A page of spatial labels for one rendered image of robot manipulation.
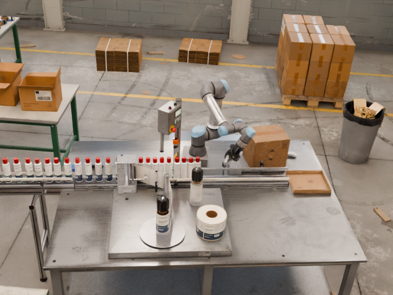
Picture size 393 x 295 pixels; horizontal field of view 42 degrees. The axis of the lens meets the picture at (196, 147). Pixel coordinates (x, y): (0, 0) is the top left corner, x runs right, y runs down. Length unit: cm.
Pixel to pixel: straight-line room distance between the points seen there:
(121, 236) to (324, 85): 431
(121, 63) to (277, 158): 408
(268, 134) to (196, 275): 126
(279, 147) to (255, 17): 510
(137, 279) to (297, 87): 388
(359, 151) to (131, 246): 336
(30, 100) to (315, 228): 293
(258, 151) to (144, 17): 545
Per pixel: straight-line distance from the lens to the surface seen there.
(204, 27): 913
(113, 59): 780
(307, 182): 423
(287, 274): 430
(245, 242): 359
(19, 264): 472
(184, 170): 393
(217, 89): 399
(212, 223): 340
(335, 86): 716
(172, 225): 358
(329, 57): 698
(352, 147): 604
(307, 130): 663
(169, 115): 369
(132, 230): 356
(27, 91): 517
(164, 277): 416
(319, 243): 370
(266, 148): 415
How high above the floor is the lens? 325
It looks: 33 degrees down
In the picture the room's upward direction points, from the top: 3 degrees clockwise
